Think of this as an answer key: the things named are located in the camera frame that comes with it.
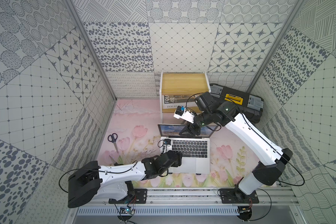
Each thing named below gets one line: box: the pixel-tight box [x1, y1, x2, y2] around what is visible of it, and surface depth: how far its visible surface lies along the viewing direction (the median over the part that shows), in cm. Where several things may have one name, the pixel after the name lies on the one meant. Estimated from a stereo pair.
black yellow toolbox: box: [209, 83, 264, 125], surface depth 97 cm
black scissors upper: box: [107, 132, 119, 154], surface depth 98 cm
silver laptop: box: [157, 124, 219, 175], surface depth 84 cm
